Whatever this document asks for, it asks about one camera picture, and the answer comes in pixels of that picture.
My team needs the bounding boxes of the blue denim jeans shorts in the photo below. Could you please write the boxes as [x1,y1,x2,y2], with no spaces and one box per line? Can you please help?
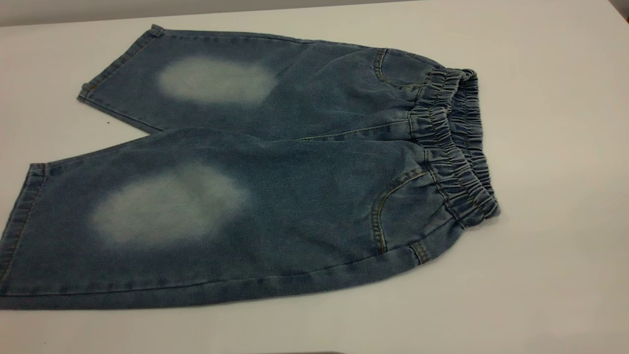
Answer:
[0,24,501,311]

